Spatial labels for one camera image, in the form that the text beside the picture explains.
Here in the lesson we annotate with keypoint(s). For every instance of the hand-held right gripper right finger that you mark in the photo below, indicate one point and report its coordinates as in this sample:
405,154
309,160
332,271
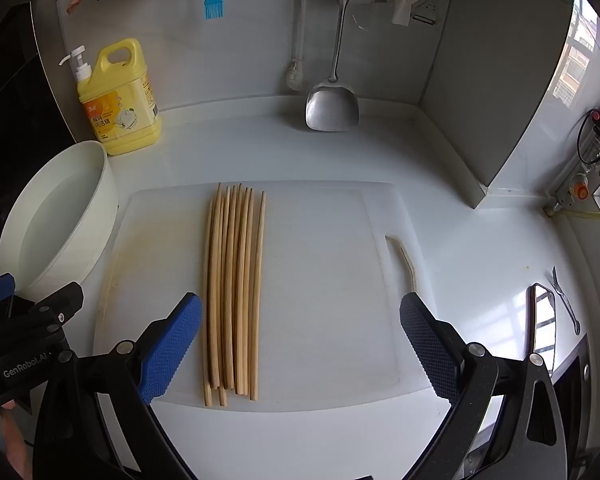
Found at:
430,345

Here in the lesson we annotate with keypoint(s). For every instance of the steel peeler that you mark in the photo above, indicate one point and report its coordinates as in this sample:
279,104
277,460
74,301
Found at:
425,14

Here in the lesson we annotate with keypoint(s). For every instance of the blue silicone brush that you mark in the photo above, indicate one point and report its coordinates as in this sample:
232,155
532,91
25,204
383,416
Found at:
213,9

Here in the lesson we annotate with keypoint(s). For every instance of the window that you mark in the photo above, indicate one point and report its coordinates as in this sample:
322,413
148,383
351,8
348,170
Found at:
577,55

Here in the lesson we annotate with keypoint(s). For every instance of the glossy dark-framed phone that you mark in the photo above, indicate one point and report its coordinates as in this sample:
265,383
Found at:
542,320

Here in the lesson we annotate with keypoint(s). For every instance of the steel fork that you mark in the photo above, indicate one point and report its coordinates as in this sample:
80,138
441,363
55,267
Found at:
566,302

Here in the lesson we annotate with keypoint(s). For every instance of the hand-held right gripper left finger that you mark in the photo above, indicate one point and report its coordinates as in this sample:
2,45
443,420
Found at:
172,345

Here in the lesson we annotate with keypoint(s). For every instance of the white round basin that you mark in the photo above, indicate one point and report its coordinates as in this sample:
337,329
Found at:
80,220

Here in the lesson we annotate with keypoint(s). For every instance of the yellow dish soap bottle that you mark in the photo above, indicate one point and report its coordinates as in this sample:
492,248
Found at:
125,110

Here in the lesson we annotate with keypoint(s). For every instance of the steel spatula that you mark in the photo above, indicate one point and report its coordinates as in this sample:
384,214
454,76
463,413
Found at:
332,107

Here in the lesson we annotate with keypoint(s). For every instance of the gas valve with orange knob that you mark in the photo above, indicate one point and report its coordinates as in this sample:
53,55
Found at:
575,190

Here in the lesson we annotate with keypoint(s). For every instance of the person's left hand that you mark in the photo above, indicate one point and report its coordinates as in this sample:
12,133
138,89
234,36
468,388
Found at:
14,440

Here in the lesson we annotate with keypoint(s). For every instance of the white bottle brush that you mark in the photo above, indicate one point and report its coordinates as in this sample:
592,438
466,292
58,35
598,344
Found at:
295,77

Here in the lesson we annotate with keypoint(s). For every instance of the bundle of wooden chopsticks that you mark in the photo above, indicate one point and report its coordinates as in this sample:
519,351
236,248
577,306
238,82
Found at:
235,285

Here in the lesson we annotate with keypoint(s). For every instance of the white plastic cutting board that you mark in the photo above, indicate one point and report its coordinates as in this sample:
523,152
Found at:
320,285

